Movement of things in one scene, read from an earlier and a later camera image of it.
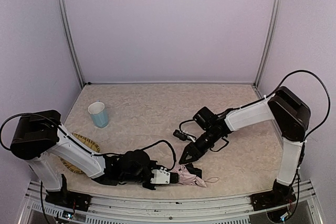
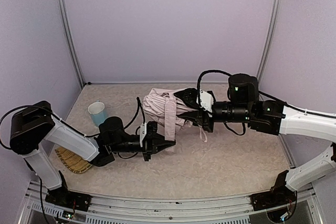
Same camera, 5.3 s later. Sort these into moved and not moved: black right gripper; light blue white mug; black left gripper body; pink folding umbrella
Moved: pink folding umbrella; black right gripper; black left gripper body
Not moved: light blue white mug
